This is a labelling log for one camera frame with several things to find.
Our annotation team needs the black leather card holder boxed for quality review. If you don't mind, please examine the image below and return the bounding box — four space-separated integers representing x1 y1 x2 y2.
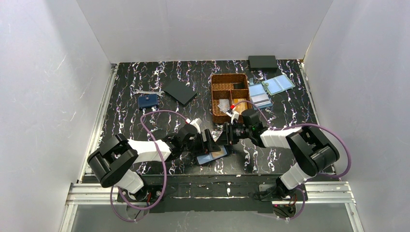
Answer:
196 146 228 165

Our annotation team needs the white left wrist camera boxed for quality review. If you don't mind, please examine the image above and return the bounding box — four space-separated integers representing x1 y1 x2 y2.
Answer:
185 118 202 133

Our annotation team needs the light blue card sleeve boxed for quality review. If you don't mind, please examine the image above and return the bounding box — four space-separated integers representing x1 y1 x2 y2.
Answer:
249 84 273 109

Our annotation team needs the silver metal wrench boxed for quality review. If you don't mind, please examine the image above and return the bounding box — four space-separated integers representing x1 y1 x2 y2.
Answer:
133 89 165 97

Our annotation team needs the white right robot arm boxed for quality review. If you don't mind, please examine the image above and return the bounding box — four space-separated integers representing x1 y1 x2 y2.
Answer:
216 109 340 195

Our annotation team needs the brown woven divided basket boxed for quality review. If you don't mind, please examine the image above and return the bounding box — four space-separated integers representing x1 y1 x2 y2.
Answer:
210 73 252 124

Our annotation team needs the navy blue small wallet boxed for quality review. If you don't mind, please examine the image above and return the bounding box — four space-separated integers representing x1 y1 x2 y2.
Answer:
138 94 158 109

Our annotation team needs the black flat square pad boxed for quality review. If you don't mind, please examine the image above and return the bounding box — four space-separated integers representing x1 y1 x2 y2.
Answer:
163 80 197 105

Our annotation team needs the silver card in basket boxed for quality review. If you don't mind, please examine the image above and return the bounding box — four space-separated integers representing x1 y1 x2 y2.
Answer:
217 99 231 113

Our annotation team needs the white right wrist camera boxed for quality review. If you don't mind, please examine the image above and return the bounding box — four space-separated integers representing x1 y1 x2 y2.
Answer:
225 104 239 124

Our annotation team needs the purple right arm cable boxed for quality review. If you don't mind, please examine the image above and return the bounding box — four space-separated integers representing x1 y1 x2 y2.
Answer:
230 100 352 221

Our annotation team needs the light green card sleeve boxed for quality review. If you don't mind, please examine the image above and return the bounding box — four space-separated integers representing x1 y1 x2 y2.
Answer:
262 74 295 96

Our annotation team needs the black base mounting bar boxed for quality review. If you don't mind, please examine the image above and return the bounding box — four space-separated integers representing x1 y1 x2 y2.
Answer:
117 174 308 214

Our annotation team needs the black rectangular box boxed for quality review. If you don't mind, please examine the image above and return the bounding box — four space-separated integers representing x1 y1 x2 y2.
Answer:
248 56 278 71

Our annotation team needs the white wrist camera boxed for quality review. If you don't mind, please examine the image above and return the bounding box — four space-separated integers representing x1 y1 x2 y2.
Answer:
225 104 239 124
185 118 202 133

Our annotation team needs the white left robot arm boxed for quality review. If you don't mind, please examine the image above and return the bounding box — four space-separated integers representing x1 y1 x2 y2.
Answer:
87 124 221 193

